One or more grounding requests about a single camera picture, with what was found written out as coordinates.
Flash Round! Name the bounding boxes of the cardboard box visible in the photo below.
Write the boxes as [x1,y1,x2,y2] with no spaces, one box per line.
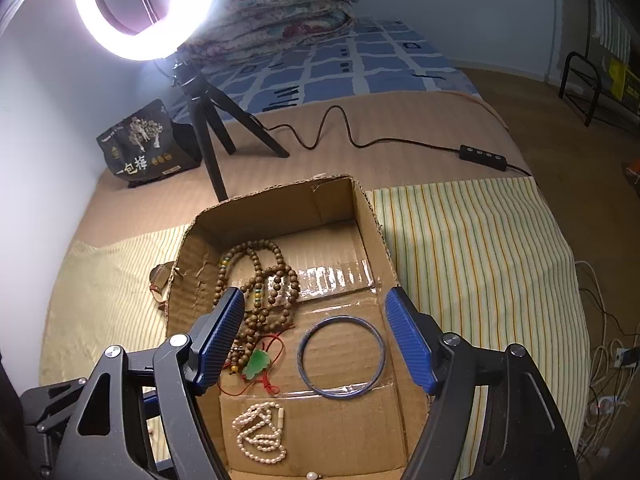
[164,175,436,480]

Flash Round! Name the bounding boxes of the red and gold bracelet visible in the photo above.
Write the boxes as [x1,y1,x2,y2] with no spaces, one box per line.
[149,262,177,311]

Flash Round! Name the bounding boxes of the black printed snack bag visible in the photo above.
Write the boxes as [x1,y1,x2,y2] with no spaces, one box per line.
[96,99,203,189]

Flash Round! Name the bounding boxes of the blue checked bed sheet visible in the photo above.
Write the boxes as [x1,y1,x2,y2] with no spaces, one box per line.
[170,19,483,116]

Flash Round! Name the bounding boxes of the tangled floor cables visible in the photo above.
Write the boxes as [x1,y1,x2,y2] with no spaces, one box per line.
[575,260,636,461]

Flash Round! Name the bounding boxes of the folded floral quilt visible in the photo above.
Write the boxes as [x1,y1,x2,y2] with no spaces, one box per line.
[177,0,361,68]

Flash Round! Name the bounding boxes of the black light cable with controller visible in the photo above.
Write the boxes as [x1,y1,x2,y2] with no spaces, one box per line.
[247,106,533,177]

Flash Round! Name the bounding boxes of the brown wooden bead necklace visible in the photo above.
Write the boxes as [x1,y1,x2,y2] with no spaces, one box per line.
[215,240,301,376]

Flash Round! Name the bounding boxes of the black tripod stand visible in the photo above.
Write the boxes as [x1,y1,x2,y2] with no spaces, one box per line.
[167,57,291,202]

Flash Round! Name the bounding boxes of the white pearl necklace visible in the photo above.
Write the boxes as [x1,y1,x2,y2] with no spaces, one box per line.
[231,401,290,465]

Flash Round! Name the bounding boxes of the green pendant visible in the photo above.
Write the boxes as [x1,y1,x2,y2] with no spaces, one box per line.
[218,332,286,396]

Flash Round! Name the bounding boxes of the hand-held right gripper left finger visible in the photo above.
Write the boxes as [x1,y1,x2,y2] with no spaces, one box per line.
[59,286,247,480]

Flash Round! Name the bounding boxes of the yellow box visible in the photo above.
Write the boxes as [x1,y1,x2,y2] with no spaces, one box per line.
[607,57,640,103]

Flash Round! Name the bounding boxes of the blue bangle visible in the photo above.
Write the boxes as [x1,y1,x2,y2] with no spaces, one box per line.
[297,315,387,401]

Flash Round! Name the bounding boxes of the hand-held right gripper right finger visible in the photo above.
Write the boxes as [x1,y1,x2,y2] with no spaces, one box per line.
[384,286,581,480]

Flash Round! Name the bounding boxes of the yellow striped cloth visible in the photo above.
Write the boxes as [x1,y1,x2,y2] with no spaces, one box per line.
[39,182,588,480]

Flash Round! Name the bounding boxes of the white striped towel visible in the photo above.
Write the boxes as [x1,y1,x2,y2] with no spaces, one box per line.
[587,0,633,61]

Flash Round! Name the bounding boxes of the black metal clothes rack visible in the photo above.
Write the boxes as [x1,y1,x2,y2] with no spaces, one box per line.
[559,0,640,128]

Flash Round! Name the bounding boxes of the tan bed sheet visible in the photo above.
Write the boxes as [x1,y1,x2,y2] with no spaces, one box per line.
[70,91,543,248]

